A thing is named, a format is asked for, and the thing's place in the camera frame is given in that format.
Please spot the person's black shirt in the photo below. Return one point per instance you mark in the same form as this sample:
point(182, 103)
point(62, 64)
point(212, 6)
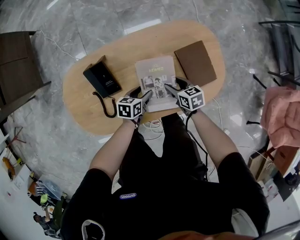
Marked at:
point(164, 206)

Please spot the wooden coffee table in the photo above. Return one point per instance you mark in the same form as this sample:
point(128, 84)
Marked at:
point(140, 42)

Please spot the pink upholstered armchair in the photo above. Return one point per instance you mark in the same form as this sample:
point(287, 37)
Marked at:
point(283, 117)

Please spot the person's black trousers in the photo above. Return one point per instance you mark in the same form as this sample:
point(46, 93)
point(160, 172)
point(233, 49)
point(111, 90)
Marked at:
point(175, 140)

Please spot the brown leather book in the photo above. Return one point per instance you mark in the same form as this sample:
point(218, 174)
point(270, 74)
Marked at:
point(194, 63)

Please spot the dark wooden sink cabinet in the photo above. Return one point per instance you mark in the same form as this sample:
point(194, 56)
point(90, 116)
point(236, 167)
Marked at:
point(16, 65)

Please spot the grey photo-cover book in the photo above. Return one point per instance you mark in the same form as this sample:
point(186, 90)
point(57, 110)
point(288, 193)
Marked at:
point(154, 70)

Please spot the wooden tripod stand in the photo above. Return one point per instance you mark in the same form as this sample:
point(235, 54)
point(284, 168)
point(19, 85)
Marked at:
point(15, 138)

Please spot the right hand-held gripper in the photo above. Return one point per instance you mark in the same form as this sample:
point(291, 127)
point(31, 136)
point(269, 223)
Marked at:
point(192, 99)

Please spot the striped black white bag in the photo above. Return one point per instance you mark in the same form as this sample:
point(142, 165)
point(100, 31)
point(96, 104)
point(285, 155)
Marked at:
point(38, 187)

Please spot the brown wooden sink cabinet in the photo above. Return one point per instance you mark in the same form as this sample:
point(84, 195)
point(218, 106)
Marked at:
point(283, 158)

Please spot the person's right forearm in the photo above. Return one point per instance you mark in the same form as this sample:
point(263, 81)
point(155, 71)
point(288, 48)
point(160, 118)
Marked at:
point(213, 136)

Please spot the person's left forearm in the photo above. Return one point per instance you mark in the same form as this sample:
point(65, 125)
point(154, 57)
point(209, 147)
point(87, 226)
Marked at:
point(110, 152)

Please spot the black telephone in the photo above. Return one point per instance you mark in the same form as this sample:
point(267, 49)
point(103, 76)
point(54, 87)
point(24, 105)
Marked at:
point(103, 79)

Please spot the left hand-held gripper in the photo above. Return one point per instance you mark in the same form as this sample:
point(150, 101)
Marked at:
point(127, 109)

